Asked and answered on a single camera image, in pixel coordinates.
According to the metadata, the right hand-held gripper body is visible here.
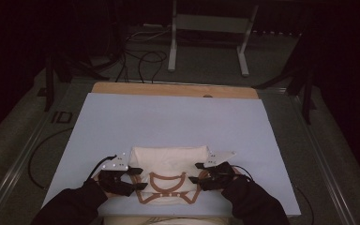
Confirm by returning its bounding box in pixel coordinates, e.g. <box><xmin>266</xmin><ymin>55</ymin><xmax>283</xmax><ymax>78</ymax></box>
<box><xmin>200</xmin><ymin>150</ymin><xmax>237</xmax><ymax>191</ymax></box>

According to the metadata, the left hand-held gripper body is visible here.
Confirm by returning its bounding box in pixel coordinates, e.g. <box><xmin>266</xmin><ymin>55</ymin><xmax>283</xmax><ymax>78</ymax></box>
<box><xmin>97</xmin><ymin>153</ymin><xmax>137</xmax><ymax>197</ymax></box>

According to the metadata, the cream baby bodysuit brown trim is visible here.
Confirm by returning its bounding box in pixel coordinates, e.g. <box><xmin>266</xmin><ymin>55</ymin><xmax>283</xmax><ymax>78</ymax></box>
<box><xmin>127</xmin><ymin>144</ymin><xmax>212</xmax><ymax>205</ymax></box>

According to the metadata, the person's left hand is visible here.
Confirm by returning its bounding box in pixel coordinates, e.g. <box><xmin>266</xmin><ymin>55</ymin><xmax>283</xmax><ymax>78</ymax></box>
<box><xmin>93</xmin><ymin>172</ymin><xmax>116</xmax><ymax>199</ymax></box>

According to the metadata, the person's right hand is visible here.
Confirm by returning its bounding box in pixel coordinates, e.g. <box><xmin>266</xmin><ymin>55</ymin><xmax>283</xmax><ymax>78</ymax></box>
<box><xmin>217</xmin><ymin>167</ymin><xmax>245</xmax><ymax>192</ymax></box>

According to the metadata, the light blue mat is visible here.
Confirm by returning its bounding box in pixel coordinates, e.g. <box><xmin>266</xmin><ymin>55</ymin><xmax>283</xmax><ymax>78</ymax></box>
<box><xmin>41</xmin><ymin>92</ymin><xmax>302</xmax><ymax>218</ymax></box>

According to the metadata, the black metal stand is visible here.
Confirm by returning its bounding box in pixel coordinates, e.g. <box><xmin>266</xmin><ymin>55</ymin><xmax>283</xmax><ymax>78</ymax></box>
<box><xmin>37</xmin><ymin>55</ymin><xmax>111</xmax><ymax>113</ymax></box>
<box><xmin>252</xmin><ymin>31</ymin><xmax>318</xmax><ymax>126</ymax></box>

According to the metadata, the left hand-held gripper cable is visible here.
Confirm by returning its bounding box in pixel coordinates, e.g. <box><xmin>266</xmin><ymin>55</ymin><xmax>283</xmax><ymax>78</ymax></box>
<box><xmin>85</xmin><ymin>154</ymin><xmax>118</xmax><ymax>182</ymax></box>

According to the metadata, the hand-held gripper cable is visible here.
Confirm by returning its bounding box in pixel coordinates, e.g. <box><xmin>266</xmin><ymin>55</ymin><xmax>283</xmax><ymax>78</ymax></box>
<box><xmin>85</xmin><ymin>154</ymin><xmax>118</xmax><ymax>182</ymax></box>
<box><xmin>231</xmin><ymin>164</ymin><xmax>254</xmax><ymax>182</ymax></box>

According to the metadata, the right hand-held gripper cable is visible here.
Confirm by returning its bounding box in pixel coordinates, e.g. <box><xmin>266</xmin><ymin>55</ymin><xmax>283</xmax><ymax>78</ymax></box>
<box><xmin>231</xmin><ymin>164</ymin><xmax>254</xmax><ymax>182</ymax></box>

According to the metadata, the black floor cable beside table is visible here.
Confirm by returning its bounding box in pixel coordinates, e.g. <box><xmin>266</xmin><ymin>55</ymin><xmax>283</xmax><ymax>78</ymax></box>
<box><xmin>293</xmin><ymin>186</ymin><xmax>315</xmax><ymax>225</ymax></box>
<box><xmin>27</xmin><ymin>127</ymin><xmax>74</xmax><ymax>191</ymax></box>

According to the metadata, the black looped floor cable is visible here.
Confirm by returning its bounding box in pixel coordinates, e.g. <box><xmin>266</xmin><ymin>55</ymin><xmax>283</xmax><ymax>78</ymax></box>
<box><xmin>137</xmin><ymin>51</ymin><xmax>169</xmax><ymax>84</ymax></box>

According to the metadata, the white floor cable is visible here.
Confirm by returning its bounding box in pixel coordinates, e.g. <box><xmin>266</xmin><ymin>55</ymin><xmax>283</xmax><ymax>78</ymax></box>
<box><xmin>126</xmin><ymin>27</ymin><xmax>173</xmax><ymax>43</ymax></box>

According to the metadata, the white metal stand frame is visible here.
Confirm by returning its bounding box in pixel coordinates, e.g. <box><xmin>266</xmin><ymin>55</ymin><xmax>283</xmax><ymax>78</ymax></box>
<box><xmin>167</xmin><ymin>0</ymin><xmax>260</xmax><ymax>78</ymax></box>

